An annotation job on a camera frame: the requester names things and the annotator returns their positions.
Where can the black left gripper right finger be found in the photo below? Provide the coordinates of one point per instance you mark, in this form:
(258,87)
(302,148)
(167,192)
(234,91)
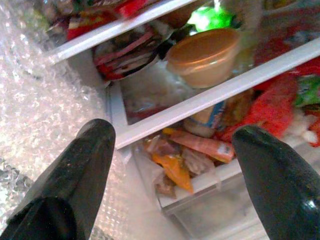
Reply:
(280,180)

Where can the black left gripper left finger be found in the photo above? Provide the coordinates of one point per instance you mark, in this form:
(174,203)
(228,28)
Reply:
(75,175)

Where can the tan round lidded container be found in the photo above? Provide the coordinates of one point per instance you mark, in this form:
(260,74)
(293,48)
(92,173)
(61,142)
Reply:
(202,57)

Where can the white fridge door shelf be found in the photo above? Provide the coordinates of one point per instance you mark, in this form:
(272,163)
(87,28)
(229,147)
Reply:
(212,92)
(215,178)
(112,30)

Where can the white fridge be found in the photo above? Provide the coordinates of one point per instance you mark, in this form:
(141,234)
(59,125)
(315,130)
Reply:
(212,220)

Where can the red mesh packet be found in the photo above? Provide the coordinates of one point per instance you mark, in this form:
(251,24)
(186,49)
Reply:
(272,112)

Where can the clear bubble wrap sheet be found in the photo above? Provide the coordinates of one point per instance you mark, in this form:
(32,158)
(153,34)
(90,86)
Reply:
(37,100)

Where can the salmon pink packet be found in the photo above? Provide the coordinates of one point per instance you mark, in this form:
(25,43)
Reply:
(202,147)

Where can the brown packet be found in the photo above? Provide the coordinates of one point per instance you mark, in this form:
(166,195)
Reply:
(165,187)

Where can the green packet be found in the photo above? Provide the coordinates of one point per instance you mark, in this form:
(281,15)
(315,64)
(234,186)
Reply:
(308,91)

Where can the white cup blue print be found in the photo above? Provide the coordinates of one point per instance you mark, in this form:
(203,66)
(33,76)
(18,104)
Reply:
(205,120)

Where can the orange packet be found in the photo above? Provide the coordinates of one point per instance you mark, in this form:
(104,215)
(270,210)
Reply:
(177,172)

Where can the dark red striped packets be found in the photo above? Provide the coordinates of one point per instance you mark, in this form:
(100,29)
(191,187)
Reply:
(125,55)

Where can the red black snack packet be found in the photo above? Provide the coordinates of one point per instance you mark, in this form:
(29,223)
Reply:
(287,42)

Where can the red snack packets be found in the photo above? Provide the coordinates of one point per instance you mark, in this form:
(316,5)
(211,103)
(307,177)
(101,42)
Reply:
(87,22)

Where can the green plastic container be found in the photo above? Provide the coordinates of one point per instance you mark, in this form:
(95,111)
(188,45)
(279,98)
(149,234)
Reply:
(212,17)

